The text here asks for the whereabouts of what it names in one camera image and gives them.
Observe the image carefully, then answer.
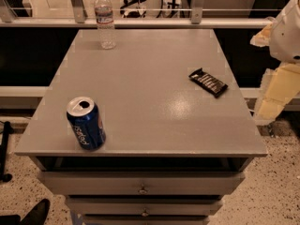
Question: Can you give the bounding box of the black office chair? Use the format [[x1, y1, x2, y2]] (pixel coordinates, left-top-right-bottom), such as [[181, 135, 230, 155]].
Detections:
[[120, 0, 146, 18]]

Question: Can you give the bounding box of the metal railing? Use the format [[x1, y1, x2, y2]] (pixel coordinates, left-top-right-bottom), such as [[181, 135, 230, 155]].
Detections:
[[0, 0, 274, 29]]

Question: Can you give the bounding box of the black rxbar chocolate wrapper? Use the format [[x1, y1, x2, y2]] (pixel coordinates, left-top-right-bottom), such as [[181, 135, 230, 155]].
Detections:
[[188, 68, 228, 98]]

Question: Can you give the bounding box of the top grey drawer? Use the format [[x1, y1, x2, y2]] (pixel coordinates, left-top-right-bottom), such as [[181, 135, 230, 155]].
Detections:
[[38, 172, 245, 196]]

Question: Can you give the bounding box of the grey drawer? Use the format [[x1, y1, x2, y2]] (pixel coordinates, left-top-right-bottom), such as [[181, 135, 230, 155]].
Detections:
[[67, 197, 222, 217], [83, 216, 209, 225], [38, 172, 245, 196]]

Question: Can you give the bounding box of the blue pepsi can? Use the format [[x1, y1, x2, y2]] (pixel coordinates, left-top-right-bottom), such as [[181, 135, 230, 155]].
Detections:
[[67, 97, 106, 151]]

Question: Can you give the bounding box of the grey drawer cabinet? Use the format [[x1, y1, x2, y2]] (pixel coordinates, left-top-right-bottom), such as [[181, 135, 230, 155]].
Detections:
[[14, 28, 269, 225]]

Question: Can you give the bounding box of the black stand base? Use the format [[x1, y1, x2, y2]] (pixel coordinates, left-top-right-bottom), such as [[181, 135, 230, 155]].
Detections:
[[0, 121, 14, 183]]

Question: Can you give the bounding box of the clear plastic water bottle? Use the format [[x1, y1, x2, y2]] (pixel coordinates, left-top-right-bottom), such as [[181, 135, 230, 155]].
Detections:
[[94, 0, 116, 50]]

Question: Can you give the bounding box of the middle grey drawer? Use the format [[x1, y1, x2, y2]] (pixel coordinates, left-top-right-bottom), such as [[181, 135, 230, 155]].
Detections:
[[67, 197, 222, 217]]

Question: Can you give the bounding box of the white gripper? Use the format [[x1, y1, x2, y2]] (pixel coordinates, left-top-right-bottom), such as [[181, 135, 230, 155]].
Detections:
[[250, 0, 300, 126]]

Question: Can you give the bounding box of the bottom grey drawer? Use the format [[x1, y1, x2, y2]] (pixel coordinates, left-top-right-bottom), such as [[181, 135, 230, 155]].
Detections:
[[83, 216, 209, 225]]

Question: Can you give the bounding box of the black shoe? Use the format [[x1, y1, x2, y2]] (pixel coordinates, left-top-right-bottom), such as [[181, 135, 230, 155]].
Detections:
[[19, 199, 50, 225]]

